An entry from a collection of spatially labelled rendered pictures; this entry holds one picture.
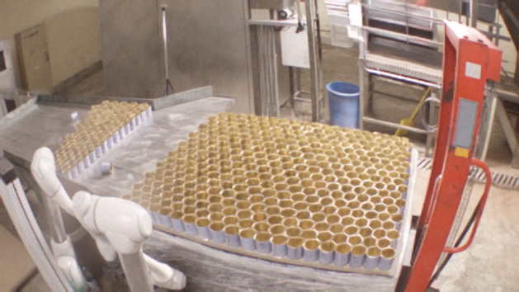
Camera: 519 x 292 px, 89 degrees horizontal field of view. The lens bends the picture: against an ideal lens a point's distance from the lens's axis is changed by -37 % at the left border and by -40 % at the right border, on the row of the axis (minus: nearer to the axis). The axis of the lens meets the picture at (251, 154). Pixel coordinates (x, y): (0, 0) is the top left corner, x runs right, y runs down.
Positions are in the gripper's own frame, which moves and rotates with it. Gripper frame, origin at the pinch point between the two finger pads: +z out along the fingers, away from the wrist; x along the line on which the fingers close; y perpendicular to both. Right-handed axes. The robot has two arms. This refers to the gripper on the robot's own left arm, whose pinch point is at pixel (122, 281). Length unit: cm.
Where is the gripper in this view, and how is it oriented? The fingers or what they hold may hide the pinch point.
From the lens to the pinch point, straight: 220.1
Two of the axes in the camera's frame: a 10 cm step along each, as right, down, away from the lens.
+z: 0.6, 8.7, 5.0
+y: 5.5, -4.4, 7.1
